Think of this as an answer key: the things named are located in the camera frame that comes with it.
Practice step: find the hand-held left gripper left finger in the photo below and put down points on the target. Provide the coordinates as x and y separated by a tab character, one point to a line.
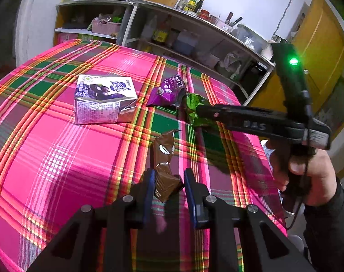
149	194

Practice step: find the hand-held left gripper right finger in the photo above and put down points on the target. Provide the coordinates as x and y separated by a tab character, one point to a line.
190	197

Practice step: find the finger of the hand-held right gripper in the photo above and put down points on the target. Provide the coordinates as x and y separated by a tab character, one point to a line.
214	116

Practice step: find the green snack wrapper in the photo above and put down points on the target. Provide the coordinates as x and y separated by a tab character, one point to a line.
193	104

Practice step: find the brown snack wrapper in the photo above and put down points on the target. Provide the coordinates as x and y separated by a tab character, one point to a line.
163	158

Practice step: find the person's right forearm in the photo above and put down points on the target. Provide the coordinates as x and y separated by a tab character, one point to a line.
330	232

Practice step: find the person's right hand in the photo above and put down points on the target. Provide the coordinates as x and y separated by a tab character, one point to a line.
320	175

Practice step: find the purple snack wrapper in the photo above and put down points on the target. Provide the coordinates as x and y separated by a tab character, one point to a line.
166	93

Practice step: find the yellow wooden door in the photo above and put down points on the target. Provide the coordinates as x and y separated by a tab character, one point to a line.
327	48

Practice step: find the clear plastic container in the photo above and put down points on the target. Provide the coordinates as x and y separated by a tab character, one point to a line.
248	36

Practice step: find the translucent jerry can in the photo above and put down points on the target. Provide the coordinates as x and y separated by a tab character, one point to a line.
184	43

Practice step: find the pink plaid tablecloth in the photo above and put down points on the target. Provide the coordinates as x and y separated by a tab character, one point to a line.
75	161

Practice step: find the kitchen knife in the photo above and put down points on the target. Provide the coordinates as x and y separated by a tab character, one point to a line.
229	18
237	20

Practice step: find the long metal shelf unit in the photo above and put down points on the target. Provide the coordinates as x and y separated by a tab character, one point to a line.
206	24

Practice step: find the purple juice carton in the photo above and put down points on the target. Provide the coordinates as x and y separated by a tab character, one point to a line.
103	110

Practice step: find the yellow label sauce bottle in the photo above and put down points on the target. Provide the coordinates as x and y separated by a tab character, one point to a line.
161	34

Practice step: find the red lidded jar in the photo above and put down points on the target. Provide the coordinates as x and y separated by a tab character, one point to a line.
205	13

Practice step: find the white plastic jug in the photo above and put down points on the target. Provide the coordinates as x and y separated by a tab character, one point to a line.
150	29

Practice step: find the dark glass bottle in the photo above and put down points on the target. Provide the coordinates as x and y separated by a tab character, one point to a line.
199	5

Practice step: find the yellow-green oil bottle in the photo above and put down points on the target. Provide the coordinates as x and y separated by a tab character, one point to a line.
191	4

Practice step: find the clear glass bottle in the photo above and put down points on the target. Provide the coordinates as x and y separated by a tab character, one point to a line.
181	3

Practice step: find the pink plastic basket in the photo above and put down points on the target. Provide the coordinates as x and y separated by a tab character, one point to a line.
105	27

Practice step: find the small metal shelf unit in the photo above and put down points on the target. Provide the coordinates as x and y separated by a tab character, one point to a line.
75	8

